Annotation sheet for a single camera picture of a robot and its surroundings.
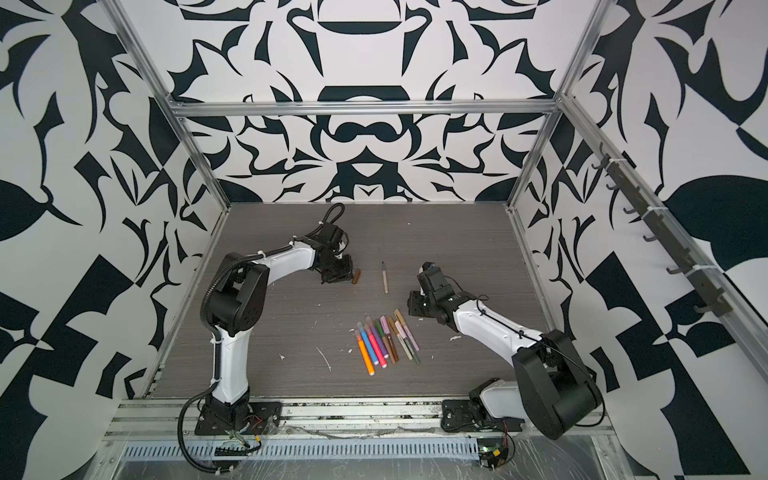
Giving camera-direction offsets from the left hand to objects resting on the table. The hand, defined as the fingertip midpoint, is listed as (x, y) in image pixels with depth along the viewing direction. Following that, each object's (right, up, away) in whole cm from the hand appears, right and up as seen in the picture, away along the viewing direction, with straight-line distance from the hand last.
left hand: (356, 271), depth 99 cm
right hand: (+18, -7, -10) cm, 22 cm away
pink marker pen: (+15, -15, -10) cm, 23 cm away
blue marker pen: (+4, -18, -14) cm, 23 cm away
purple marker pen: (+7, -17, -12) cm, 22 cm away
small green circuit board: (+35, -39, -28) cm, 59 cm away
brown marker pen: (+12, -16, -12) cm, 23 cm away
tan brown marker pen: (+9, -3, 0) cm, 10 cm away
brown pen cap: (0, -2, 0) cm, 2 cm away
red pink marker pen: (+7, -19, -14) cm, 25 cm away
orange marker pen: (+4, -21, -14) cm, 26 cm away
